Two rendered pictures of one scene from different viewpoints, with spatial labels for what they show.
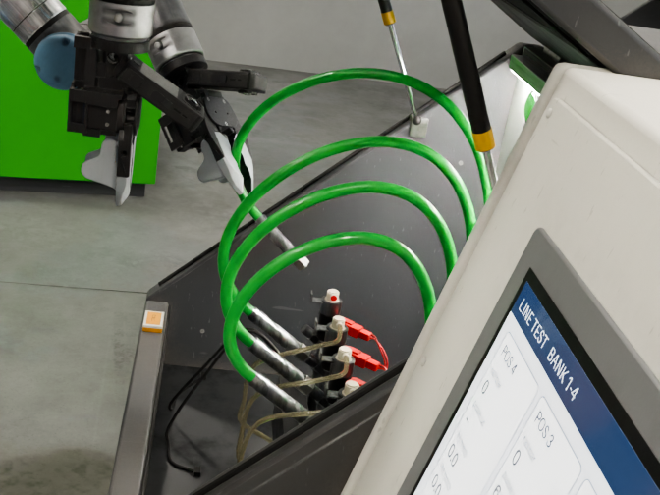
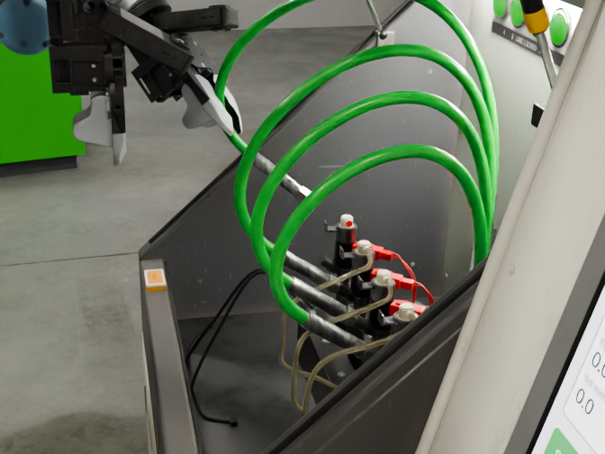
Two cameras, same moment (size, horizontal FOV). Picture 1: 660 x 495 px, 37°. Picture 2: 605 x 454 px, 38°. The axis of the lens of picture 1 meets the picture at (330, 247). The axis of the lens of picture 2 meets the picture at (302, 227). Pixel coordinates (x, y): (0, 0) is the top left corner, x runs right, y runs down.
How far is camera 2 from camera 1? 23 cm
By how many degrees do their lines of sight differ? 5
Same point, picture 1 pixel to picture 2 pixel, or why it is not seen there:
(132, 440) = (172, 404)
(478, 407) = not seen: outside the picture
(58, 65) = (22, 28)
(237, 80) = (209, 17)
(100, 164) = (93, 123)
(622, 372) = not seen: outside the picture
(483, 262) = (573, 149)
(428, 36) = not seen: outside the picture
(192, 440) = (218, 391)
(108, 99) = (92, 51)
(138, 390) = (162, 351)
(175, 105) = (163, 48)
